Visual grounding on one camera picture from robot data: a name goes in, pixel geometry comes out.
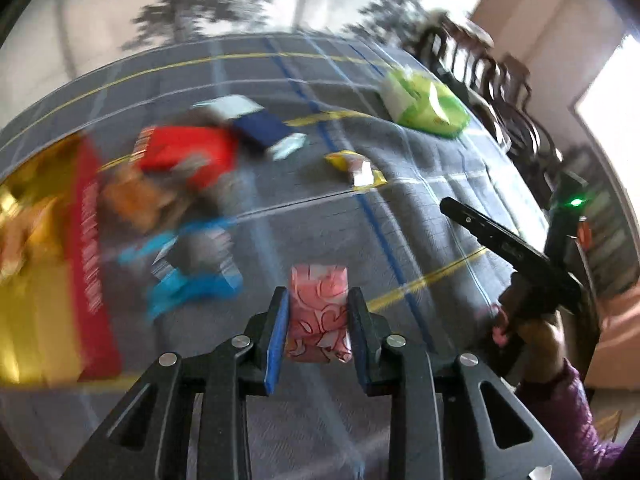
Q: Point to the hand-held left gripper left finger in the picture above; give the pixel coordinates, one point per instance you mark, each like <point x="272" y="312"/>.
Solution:
<point x="277" y="340"/>

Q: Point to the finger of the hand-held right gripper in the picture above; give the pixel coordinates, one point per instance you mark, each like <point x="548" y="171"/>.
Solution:
<point x="492" y="235"/>

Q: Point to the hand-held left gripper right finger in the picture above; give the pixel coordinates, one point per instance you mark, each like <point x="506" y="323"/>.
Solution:
<point x="357" y="340"/>

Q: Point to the pink patterned snack packet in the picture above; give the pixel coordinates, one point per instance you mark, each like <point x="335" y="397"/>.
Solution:
<point x="317" y="310"/>

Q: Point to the blue-ended clear snack packet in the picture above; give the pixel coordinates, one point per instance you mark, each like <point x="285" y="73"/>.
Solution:
<point x="195" y="285"/>

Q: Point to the yellow snack packet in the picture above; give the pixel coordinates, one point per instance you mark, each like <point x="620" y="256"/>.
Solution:
<point x="350" y="162"/>

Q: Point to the orange snack packet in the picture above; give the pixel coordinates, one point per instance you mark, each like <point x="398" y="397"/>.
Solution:
<point x="135" y="200"/>

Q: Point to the navy blue snack packet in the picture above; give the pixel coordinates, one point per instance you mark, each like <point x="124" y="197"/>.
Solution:
<point x="260" y="127"/>

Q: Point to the person's right forearm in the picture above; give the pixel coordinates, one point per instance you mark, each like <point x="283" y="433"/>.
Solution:
<point x="570" y="410"/>

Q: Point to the person's right hand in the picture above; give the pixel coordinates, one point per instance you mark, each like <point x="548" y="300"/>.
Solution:
<point x="542" y="345"/>

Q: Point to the dark shelf unit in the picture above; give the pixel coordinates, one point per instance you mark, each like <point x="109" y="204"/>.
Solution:
<point x="605" y="240"/>

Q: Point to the grey plaid tablecloth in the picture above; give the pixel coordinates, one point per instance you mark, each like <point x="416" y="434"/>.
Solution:
<point x="400" y="210"/>

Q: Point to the dark wooden dining chair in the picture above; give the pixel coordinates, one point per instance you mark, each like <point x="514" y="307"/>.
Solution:
<point x="487" y="85"/>
<point x="440" y="45"/>
<point x="530" y="145"/>

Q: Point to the tan box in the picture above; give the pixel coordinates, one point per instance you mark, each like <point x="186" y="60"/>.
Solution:
<point x="617" y="340"/>

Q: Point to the green tissue pack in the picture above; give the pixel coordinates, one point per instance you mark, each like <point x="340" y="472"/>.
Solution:
<point x="425" y="105"/>

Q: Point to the red snack packet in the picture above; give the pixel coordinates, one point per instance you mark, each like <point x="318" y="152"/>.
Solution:
<point x="185" y="152"/>

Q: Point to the painted folding screen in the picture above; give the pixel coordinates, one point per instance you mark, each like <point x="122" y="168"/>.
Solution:
<point x="200" y="0"/>

